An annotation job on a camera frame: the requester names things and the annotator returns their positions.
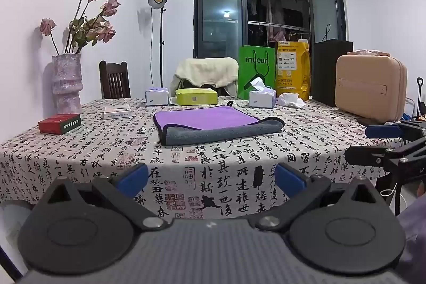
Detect crumpled white tissue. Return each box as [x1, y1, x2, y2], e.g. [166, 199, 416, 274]
[277, 93, 306, 109]

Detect black D-shaped handle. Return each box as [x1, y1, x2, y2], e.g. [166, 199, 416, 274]
[414, 77, 424, 120]

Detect person's grey purple clothing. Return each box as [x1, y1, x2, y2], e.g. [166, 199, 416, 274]
[396, 196, 426, 273]

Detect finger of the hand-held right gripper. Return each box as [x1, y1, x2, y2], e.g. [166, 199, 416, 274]
[365, 122, 426, 140]
[344, 139, 426, 173]

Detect dark wooden chair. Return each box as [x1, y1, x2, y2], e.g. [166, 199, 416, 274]
[99, 61, 131, 100]

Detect white tissue box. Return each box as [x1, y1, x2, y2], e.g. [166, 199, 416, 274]
[249, 78, 277, 109]
[145, 87, 169, 106]

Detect purple and grey towel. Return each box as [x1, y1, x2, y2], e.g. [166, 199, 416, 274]
[153, 101, 285, 146]

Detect green paper shopping bag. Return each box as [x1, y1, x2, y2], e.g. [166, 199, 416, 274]
[237, 45, 276, 100]

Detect hanging clothes behind glass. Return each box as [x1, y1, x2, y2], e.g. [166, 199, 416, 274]
[249, 0, 302, 42]

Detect black framed glass sliding door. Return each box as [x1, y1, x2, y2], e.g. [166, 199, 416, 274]
[194, 0, 349, 60]

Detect white cable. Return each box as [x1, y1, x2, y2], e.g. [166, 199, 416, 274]
[381, 186, 405, 215]

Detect red and green box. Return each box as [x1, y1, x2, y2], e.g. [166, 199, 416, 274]
[38, 114, 82, 134]

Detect black paper bag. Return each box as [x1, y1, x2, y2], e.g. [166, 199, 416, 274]
[313, 24, 354, 108]

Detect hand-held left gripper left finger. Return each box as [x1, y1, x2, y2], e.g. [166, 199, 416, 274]
[43, 164, 169, 232]

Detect pink textured vase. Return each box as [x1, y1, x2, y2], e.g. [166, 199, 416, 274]
[51, 53, 83, 115]

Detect yellow-green box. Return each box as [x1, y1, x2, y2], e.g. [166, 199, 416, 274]
[175, 88, 218, 106]

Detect yellow plastic bag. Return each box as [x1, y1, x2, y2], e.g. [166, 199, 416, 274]
[275, 41, 311, 101]

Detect white flat box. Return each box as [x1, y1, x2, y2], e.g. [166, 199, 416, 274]
[103, 106, 133, 120]

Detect chair with cream blanket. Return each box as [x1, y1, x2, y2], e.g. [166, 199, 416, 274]
[170, 57, 239, 96]

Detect beige hard suitcase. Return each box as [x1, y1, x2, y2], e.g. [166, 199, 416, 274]
[335, 55, 408, 124]

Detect calligraphy printed tablecloth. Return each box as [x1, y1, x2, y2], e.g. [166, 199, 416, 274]
[0, 96, 413, 222]

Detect dried pink roses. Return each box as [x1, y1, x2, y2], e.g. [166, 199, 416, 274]
[39, 0, 121, 55]

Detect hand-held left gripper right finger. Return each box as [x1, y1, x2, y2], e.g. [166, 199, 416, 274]
[255, 162, 388, 233]

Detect pink item on suitcase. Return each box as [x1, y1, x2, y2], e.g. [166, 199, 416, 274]
[347, 50, 391, 57]

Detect studio light on stand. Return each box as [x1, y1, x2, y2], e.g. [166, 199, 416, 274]
[148, 0, 170, 88]

